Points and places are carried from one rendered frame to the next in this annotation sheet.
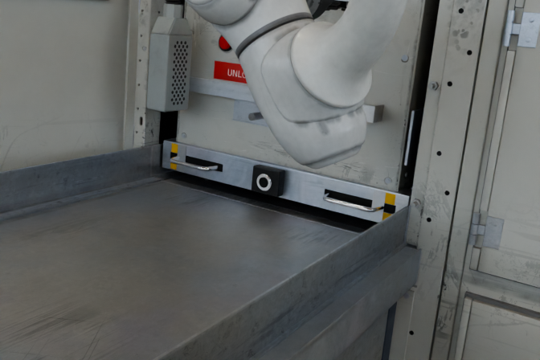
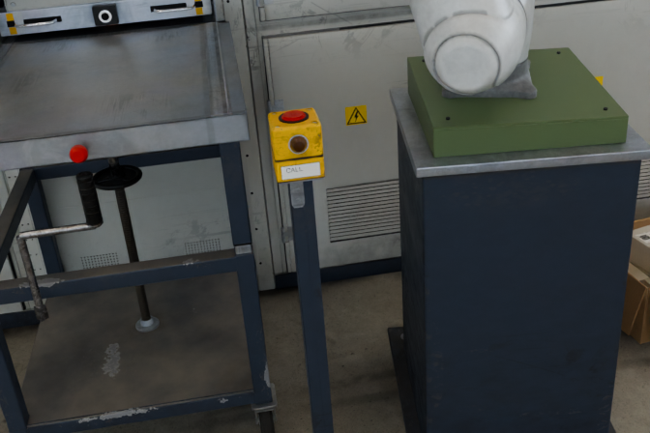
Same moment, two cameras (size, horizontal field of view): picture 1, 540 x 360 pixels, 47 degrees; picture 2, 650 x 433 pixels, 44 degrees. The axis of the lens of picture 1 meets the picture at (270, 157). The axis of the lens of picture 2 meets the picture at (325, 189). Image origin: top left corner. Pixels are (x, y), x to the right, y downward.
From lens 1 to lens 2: 117 cm
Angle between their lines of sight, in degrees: 38
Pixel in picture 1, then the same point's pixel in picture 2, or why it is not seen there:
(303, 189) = (133, 12)
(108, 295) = (121, 89)
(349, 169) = not seen: outside the picture
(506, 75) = not seen: outside the picture
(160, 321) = (164, 85)
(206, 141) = (36, 3)
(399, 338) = not seen: hidden behind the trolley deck
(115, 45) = not seen: outside the picture
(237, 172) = (75, 17)
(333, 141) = not seen: outside the picture
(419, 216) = (221, 1)
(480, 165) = not seen: outside the picture
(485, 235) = not seen: outside the picture
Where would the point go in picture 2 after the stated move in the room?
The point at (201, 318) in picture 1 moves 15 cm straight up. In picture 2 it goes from (179, 78) to (168, 8)
